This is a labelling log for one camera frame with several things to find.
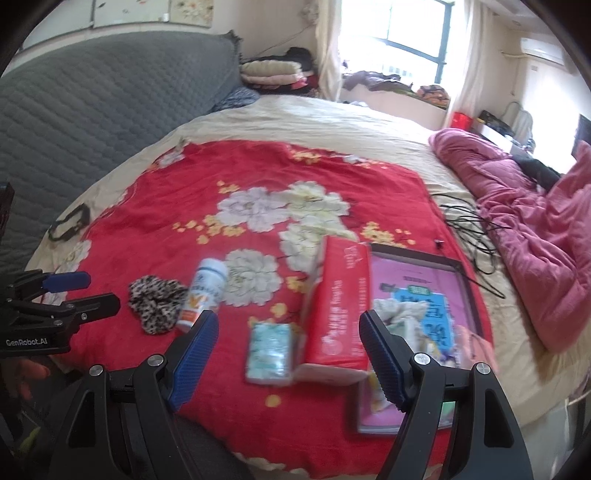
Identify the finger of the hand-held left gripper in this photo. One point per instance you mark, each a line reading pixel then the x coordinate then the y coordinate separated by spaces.
pixel 67 280
pixel 94 305

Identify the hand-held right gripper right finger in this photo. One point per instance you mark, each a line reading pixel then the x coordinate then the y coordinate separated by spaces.
pixel 385 364

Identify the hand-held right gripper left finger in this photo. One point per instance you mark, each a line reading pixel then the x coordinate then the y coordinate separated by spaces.
pixel 194 360

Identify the leopard print scrunchie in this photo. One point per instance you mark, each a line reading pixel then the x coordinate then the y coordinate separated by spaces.
pixel 154 302

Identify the white supplement bottle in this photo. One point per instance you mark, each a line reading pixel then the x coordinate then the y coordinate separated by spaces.
pixel 203 290

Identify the pale teal tissue pack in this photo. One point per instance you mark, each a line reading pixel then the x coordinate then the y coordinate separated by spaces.
pixel 270 353

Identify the person's left hand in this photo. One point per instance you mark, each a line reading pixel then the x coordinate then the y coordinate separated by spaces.
pixel 25 374

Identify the red tissue box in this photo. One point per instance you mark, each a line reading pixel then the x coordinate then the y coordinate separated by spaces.
pixel 337 304

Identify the red floral blanket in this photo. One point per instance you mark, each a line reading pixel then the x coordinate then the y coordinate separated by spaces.
pixel 161 221

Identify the grey quilted headboard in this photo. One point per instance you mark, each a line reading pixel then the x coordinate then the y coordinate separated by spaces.
pixel 92 115

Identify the pink duvet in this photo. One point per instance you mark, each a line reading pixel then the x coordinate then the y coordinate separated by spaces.
pixel 545 240

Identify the black garment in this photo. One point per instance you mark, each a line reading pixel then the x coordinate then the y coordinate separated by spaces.
pixel 535 170

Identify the dark speckled cloth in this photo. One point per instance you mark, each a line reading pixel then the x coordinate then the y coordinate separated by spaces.
pixel 235 98

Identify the red bag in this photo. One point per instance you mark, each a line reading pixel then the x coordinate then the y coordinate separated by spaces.
pixel 461 121

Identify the white chair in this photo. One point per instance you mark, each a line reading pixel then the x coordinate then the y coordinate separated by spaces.
pixel 519 122

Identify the pile of clothes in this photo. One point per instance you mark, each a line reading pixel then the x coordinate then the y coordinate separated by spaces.
pixel 383 83

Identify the stack of folded clothes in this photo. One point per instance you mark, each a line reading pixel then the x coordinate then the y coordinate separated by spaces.
pixel 272 71

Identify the black television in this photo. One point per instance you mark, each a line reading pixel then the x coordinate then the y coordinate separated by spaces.
pixel 581 134

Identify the white curtain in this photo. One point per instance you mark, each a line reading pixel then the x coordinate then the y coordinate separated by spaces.
pixel 328 46
pixel 471 60

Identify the window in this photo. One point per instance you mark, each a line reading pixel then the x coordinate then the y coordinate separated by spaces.
pixel 397 27

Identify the white air conditioner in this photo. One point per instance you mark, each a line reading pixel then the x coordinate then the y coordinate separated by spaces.
pixel 542 50

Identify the floral wall picture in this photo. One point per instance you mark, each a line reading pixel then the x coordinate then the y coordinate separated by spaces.
pixel 152 9

